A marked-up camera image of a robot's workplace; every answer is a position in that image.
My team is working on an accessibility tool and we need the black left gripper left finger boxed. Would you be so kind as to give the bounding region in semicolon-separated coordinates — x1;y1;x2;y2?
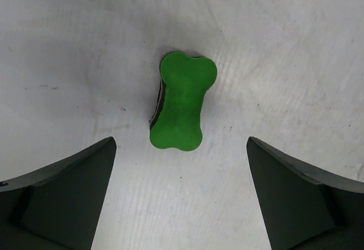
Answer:
1;137;117;249

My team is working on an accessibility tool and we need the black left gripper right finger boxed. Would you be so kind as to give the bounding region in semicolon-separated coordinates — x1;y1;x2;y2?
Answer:
246;137;363;249

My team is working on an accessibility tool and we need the green whiteboard eraser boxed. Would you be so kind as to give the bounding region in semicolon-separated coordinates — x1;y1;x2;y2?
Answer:
150;51;217;151

